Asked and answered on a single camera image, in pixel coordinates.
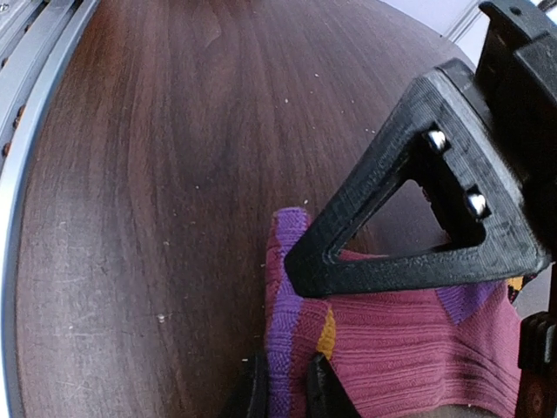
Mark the maroon purple orange sock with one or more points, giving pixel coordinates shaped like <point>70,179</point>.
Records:
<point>395,353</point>

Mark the black argyle sock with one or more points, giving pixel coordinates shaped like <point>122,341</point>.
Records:
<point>516,284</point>

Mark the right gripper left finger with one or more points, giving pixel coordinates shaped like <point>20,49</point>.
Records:
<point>249,398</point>

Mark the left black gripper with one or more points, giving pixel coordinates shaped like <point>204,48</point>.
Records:
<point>517,73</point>

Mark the front aluminium rail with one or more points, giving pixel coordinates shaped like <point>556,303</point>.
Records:
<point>38,39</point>

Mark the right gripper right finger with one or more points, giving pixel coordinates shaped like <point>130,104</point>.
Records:
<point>325,395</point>

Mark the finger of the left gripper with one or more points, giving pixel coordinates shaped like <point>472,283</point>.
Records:
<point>537,364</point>
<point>436,200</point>

